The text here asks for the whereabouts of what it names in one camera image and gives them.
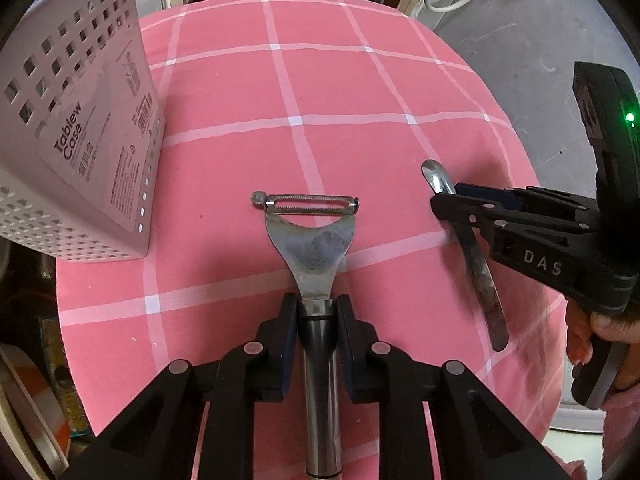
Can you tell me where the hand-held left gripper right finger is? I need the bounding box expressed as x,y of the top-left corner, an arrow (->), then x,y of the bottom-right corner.
336,294 -> 571,480

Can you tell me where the orange and white bowl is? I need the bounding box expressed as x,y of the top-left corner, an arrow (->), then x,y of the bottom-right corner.
0,345 -> 72,480

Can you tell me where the pink checked tablecloth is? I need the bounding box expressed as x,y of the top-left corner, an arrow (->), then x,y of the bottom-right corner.
55,0 -> 571,480

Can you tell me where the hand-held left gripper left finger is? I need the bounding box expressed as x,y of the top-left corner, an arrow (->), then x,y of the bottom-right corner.
65,291 -> 300,480

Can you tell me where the round-bowl steel spoon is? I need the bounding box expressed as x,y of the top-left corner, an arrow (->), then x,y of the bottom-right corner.
421,159 -> 510,352

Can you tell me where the steel peeler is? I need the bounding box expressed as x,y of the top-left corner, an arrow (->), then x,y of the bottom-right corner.
250,191 -> 361,480

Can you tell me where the person's right hand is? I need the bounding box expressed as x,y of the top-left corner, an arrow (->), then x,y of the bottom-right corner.
565,299 -> 640,367

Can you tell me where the white perforated utensil basket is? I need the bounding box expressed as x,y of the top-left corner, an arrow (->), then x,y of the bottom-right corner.
0,0 -> 167,264

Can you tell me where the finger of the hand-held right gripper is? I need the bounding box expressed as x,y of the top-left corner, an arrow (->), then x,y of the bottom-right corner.
456,182 -> 598,213
430,193 -> 601,247

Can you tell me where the person's right forearm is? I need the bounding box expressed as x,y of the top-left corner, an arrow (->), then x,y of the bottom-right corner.
602,382 -> 640,480

